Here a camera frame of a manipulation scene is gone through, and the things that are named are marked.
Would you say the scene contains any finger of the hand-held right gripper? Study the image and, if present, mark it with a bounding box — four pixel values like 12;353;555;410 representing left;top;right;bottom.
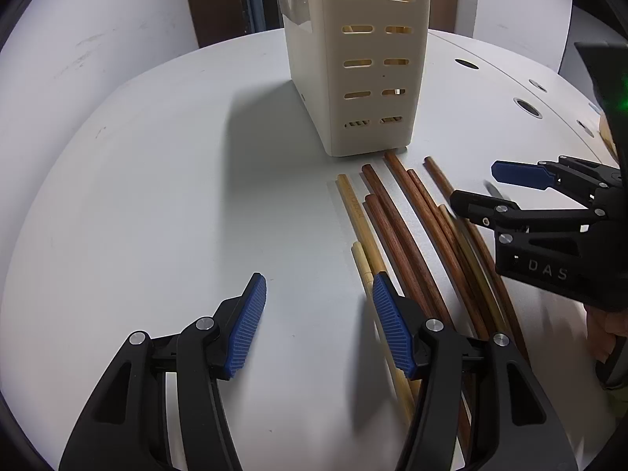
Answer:
491;155;623;203
449;188;609;234

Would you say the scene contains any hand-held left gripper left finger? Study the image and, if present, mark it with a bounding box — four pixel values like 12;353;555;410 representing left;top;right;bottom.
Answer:
59;273;267;471

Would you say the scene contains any cream perforated utensil holder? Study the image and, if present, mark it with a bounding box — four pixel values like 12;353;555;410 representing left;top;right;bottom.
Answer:
275;0;433;159

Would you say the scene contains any brown wooden chopstick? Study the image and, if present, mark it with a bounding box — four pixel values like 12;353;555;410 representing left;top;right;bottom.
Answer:
383;150;491;341
406;169;496;339
423;156;533;364
363;194;427;315
360;163;457;334

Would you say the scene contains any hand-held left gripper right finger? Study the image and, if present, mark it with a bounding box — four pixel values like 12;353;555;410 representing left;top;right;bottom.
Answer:
372;273;580;471

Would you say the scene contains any person's right hand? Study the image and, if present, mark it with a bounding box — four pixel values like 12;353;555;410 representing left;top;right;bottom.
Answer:
586;304;628;365

